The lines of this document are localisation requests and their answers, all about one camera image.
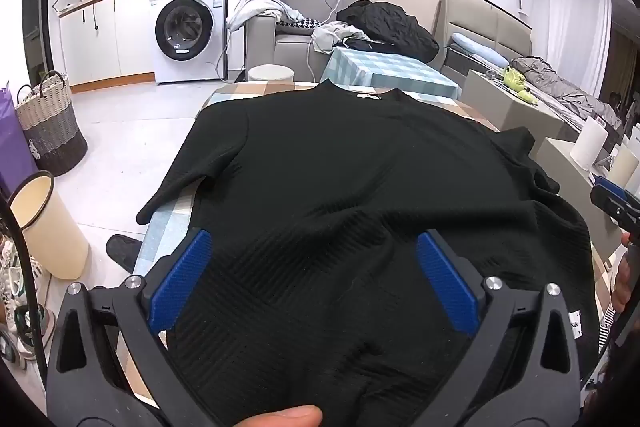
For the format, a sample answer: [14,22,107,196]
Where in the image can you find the cream cylinder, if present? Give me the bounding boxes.
[602,144,640,194]

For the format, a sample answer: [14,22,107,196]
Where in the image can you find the green plush toy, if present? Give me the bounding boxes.
[501,67,539,104]

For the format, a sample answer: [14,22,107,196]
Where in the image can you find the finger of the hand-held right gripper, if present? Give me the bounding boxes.
[590,176,640,234]

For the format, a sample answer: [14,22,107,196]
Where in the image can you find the person's right hand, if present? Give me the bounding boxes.
[612,231,640,314]

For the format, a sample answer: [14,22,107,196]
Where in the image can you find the white lower cabinet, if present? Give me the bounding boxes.
[59,0,157,88]

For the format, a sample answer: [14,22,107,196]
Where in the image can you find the white grey clothes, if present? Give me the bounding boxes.
[311,22,362,56]

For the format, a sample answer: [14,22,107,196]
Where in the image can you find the grey duvet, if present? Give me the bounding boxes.
[510,56,622,128]

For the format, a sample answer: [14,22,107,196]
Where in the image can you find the white green sneaker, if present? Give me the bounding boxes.
[0,238,46,308]
[0,304,56,372]

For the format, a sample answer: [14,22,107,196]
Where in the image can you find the beige trash bin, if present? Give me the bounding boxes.
[9,172,91,280]

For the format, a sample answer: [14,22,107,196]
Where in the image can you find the black cable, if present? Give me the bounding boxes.
[0,194,41,360]

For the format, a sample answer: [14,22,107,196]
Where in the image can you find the brown checked tablecloth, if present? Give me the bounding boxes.
[120,81,618,403]

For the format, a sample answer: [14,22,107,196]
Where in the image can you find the beige bed headboard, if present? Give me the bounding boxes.
[432,0,534,68]

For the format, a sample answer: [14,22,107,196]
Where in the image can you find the black quilted jacket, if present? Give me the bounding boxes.
[336,0,441,63]

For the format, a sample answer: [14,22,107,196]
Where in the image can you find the white paper roll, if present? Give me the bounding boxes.
[570,117,609,170]

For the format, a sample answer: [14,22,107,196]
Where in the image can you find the person's left hand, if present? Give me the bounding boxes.
[227,404,324,427]

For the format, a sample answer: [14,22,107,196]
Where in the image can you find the white cloth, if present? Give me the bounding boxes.
[226,0,304,33]

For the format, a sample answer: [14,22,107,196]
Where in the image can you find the grey nightstand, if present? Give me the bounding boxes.
[462,69,566,144]

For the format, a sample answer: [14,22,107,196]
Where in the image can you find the blue checked tablecloth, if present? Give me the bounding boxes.
[320,47,461,100]

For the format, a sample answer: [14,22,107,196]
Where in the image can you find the white washing machine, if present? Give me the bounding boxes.
[150,0,230,84]

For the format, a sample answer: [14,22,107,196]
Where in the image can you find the black knit shirt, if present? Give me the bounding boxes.
[136,79,601,427]

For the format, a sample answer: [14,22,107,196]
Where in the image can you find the black slipper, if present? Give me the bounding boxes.
[106,234,147,274]

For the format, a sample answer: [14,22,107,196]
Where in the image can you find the grey sofa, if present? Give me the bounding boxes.
[245,13,351,81]

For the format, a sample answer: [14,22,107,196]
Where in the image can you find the purple bag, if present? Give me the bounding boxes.
[0,87,39,196]

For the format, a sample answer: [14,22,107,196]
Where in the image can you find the white curtain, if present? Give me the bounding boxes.
[547,0,614,98]

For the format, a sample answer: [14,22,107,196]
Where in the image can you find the round white stool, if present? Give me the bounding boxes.
[247,64,294,83]

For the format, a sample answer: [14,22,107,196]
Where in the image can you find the light blue pillow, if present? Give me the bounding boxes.
[450,32,509,66]

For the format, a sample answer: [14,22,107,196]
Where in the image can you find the grey cabinet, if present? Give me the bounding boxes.
[530,137,621,259]

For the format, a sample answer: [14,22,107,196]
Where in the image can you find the woven laundry basket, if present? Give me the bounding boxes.
[14,71,89,178]

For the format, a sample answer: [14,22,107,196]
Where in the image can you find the houndstooth cloth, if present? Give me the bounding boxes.
[275,18,326,30]

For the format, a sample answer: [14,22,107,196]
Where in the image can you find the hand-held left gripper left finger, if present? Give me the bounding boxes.
[46,228,221,427]

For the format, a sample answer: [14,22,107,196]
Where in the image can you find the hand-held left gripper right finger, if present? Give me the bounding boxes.
[416,229,582,427]

